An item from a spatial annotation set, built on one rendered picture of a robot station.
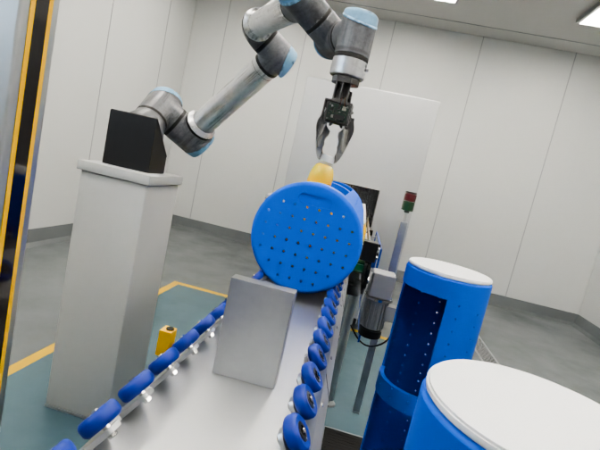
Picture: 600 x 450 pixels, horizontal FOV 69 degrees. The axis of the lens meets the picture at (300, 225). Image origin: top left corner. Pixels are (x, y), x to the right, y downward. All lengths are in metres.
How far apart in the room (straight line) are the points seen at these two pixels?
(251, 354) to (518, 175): 5.97
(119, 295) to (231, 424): 1.43
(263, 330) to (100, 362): 1.51
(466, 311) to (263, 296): 0.93
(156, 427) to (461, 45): 6.25
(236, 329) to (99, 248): 1.36
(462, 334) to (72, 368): 1.60
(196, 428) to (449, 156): 5.88
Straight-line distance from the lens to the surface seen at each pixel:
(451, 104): 6.37
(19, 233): 0.66
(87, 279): 2.05
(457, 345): 1.52
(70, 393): 2.27
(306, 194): 1.09
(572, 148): 6.72
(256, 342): 0.69
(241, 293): 0.67
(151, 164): 1.96
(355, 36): 1.17
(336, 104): 1.13
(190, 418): 0.62
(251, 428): 0.62
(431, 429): 0.58
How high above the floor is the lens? 1.27
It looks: 7 degrees down
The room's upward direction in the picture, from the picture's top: 13 degrees clockwise
